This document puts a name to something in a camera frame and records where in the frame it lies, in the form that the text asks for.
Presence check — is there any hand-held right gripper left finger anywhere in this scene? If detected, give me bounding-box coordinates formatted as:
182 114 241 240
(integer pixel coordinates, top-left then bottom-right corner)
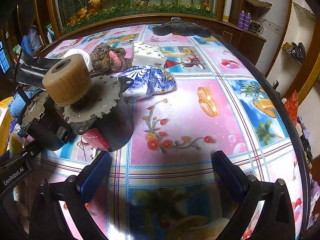
29 152 111 240

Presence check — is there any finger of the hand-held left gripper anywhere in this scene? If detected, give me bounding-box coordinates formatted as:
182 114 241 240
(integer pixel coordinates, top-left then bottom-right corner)
0 142 38 167

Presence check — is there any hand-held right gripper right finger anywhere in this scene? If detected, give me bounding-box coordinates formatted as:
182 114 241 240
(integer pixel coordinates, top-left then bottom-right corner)
212 150 297 240

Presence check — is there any blue white patterned packet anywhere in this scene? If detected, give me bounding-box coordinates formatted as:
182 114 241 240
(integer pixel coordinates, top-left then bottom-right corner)
120 65 177 101

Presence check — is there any yellow chair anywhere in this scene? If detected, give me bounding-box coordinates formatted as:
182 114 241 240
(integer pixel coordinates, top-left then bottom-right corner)
0 96 15 155

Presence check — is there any blue knitted cloth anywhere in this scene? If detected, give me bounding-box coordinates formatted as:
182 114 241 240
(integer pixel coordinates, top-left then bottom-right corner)
9 91 33 120

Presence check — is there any printed plastic tablecloth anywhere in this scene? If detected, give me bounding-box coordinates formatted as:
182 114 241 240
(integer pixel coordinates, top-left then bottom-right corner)
41 22 304 240

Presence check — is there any black motor with tan wheel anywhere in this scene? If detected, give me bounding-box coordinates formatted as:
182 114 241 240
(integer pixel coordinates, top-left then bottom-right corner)
14 50 135 152

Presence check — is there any red gift wrap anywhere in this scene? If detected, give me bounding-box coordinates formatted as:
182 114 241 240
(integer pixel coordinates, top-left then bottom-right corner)
284 91 300 125

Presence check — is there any blue lit window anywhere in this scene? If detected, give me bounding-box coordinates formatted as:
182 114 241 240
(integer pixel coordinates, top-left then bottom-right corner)
0 41 11 74

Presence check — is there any blue bag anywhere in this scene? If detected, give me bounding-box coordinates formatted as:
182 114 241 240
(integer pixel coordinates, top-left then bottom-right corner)
21 29 42 55

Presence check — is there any white cloth roll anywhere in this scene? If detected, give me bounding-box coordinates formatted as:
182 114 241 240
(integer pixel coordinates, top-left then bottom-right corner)
64 49 93 70

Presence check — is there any brown knitted cloth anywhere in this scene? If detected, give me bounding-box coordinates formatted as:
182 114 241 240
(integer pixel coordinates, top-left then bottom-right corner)
90 44 132 72

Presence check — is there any white spotted tissue packet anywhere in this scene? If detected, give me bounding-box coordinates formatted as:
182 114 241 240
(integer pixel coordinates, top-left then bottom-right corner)
132 41 167 68

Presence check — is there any wooden sideboard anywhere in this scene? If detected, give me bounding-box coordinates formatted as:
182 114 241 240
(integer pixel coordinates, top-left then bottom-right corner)
220 17 267 66

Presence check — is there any black plastic fan base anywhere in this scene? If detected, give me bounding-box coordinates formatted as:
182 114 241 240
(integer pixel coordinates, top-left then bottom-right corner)
152 17 212 37

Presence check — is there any white paper roll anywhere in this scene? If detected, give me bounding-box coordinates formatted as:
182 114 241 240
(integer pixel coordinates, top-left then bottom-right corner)
223 0 235 22

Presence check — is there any wall shelf with dark shoes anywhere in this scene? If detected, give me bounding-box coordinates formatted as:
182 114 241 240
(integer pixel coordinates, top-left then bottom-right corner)
281 41 307 66

